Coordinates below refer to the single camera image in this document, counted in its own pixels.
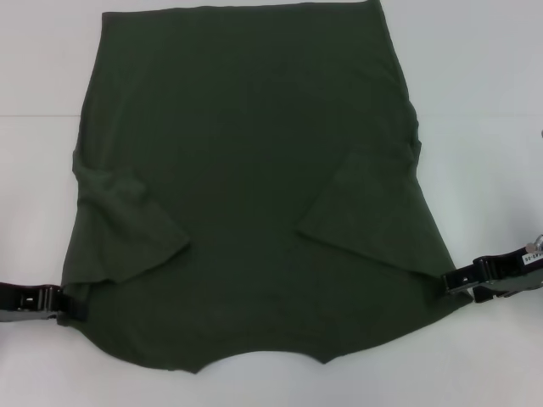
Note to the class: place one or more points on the dark green t-shirt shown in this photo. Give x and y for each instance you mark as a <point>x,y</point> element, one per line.
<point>254,169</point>

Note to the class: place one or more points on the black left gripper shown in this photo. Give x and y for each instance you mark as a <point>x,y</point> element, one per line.
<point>19,297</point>

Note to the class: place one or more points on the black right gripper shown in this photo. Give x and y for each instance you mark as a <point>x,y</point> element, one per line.
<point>522,271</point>

